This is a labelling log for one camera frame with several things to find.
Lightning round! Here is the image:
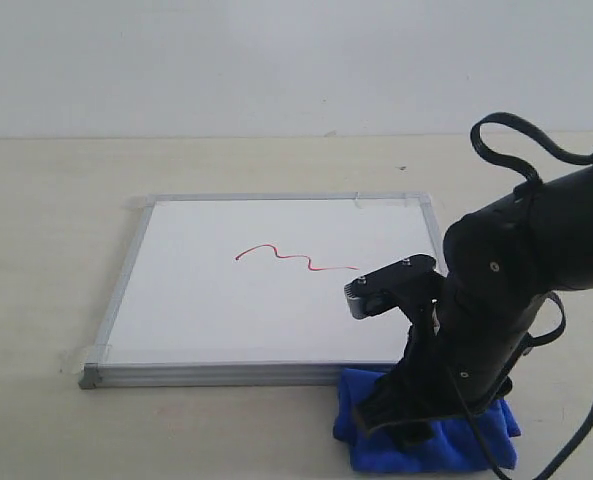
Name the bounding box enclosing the clear tape corner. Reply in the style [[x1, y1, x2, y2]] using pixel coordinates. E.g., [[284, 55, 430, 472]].
[[57, 345, 111, 375], [352, 192, 431, 209], [124, 195, 157, 210]]

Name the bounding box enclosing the white board with aluminium frame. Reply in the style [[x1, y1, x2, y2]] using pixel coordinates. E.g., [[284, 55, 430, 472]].
[[79, 192, 442, 389]]

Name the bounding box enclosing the blue microfibre cloth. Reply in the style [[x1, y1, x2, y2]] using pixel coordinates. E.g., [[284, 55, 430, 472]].
[[333, 369, 521, 474]]

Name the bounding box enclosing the clear tape back right corner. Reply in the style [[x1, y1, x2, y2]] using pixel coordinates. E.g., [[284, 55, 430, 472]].
[[352, 192, 431, 209]]

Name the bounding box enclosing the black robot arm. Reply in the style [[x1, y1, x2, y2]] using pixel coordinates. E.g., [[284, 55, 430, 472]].
[[345, 167, 593, 445]]

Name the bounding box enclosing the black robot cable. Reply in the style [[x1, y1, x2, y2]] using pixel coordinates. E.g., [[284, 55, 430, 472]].
[[445, 112, 593, 480]]

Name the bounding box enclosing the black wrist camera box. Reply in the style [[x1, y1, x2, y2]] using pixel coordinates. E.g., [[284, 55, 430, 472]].
[[344, 254, 444, 324]]

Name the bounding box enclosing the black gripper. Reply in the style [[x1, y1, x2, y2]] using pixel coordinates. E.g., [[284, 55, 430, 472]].
[[351, 299, 515, 449]]

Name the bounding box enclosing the clear tape back left corner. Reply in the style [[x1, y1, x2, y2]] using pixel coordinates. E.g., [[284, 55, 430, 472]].
[[124, 195, 157, 210]]

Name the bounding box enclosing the clear tape front left corner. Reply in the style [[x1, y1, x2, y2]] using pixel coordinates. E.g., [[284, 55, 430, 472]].
[[57, 345, 111, 375]]

